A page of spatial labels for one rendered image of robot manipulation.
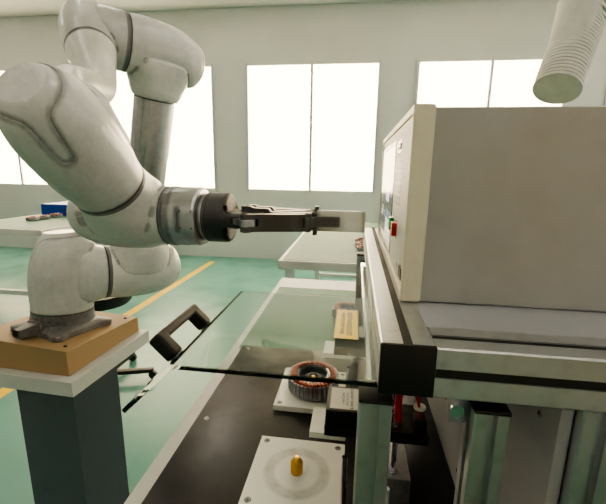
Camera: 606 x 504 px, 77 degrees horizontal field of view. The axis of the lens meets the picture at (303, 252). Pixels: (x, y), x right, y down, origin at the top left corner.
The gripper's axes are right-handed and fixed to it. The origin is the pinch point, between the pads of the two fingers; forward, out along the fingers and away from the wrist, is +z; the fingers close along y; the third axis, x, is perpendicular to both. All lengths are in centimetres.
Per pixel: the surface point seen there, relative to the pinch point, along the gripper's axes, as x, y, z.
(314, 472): -40.1, 3.5, -2.7
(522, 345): -6.8, 24.0, 16.1
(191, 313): -12.4, 8.4, -19.8
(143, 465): -118, -75, -84
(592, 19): 62, -109, 84
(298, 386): -36.9, -15.5, -8.1
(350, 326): -11.8, 10.7, 2.0
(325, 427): -28.9, 7.3, -0.9
